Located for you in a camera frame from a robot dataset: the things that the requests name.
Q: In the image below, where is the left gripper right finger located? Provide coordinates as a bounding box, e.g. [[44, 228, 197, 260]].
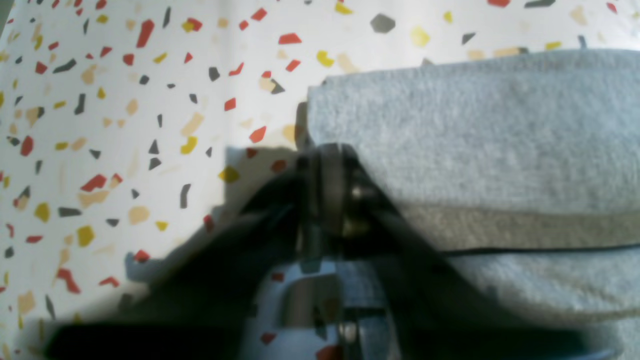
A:
[[320, 145, 586, 360]]

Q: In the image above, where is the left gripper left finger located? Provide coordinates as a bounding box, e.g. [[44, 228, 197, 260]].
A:
[[45, 150, 316, 360]]

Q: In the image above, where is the grey T-shirt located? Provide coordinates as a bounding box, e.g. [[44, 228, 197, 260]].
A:
[[240, 47, 640, 360]]

